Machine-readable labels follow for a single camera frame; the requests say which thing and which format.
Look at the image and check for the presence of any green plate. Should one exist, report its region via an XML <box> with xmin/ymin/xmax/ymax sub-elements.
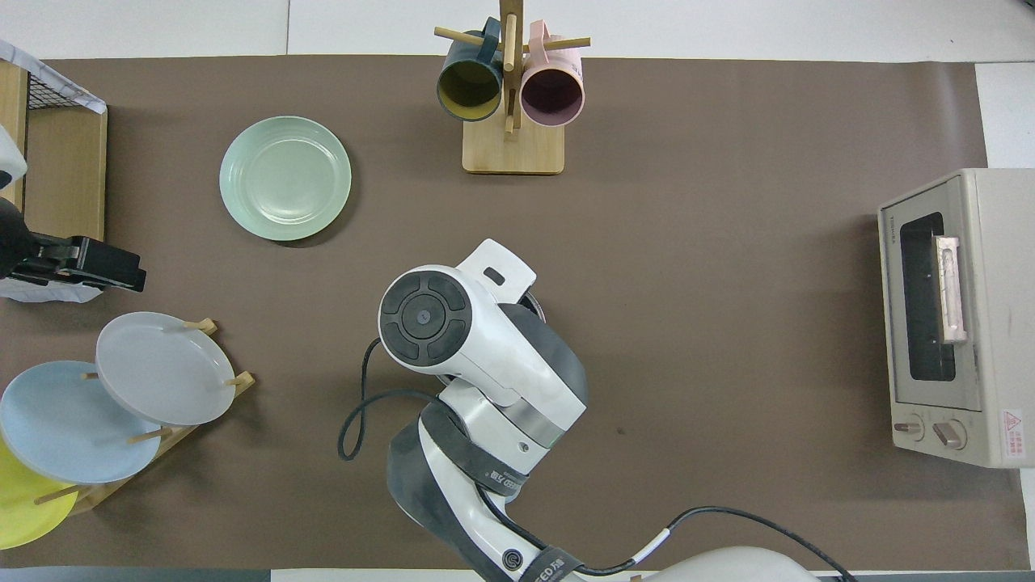
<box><xmin>219</xmin><ymin>116</ymin><xmax>353</xmax><ymax>242</ymax></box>

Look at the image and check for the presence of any black wire basket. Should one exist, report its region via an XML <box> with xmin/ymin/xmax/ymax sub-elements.
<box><xmin>27</xmin><ymin>67</ymin><xmax>108</xmax><ymax>112</ymax></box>

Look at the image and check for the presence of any wooden plate rack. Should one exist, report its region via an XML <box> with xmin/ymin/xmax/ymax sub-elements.
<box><xmin>32</xmin><ymin>318</ymin><xmax>256</xmax><ymax>518</ymax></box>

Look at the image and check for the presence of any grey plate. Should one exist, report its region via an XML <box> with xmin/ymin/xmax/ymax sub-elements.
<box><xmin>95</xmin><ymin>312</ymin><xmax>237</xmax><ymax>427</ymax></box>

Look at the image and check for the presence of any black cable with white band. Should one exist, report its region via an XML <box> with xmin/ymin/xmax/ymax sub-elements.
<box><xmin>485</xmin><ymin>505</ymin><xmax>858</xmax><ymax>582</ymax></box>

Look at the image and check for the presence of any light blue plate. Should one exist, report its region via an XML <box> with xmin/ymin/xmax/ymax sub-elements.
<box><xmin>0</xmin><ymin>361</ymin><xmax>163</xmax><ymax>484</ymax></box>

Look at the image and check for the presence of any yellow plate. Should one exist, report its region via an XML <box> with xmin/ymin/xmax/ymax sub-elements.
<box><xmin>0</xmin><ymin>436</ymin><xmax>79</xmax><ymax>550</ymax></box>

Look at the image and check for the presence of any pink mug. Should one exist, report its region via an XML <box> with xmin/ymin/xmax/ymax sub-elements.
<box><xmin>520</xmin><ymin>20</ymin><xmax>585</xmax><ymax>128</ymax></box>

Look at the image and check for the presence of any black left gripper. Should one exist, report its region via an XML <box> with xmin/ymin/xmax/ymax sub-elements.
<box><xmin>0</xmin><ymin>198</ymin><xmax>147</xmax><ymax>293</ymax></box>

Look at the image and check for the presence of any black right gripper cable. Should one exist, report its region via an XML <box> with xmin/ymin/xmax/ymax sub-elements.
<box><xmin>338</xmin><ymin>338</ymin><xmax>454</xmax><ymax>462</ymax></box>

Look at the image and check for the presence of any wooden mug tree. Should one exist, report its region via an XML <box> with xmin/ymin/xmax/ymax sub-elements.
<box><xmin>434</xmin><ymin>0</ymin><xmax>591</xmax><ymax>175</ymax></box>

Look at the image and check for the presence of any beige toaster oven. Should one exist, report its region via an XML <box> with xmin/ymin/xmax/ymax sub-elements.
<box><xmin>877</xmin><ymin>167</ymin><xmax>1035</xmax><ymax>470</ymax></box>

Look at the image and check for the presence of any brown table mat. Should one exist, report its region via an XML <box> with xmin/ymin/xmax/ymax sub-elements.
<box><xmin>0</xmin><ymin>55</ymin><xmax>1032</xmax><ymax>571</ymax></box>

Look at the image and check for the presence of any dark teal mug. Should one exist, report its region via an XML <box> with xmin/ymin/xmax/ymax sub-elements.
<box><xmin>437</xmin><ymin>18</ymin><xmax>506</xmax><ymax>122</ymax></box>

